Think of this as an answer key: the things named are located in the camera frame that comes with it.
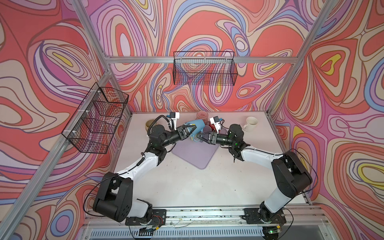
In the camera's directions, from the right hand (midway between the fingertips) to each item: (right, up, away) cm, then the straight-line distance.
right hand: (199, 139), depth 78 cm
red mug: (+7, +6, -4) cm, 10 cm away
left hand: (-1, +6, -6) cm, 8 cm away
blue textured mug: (+1, +7, -5) cm, 9 cm away
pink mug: (+4, +15, +26) cm, 30 cm away
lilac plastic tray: (+1, -11, +17) cm, 21 cm away
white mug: (+38, +9, +25) cm, 46 cm away
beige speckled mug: (-35, +8, +26) cm, 45 cm away
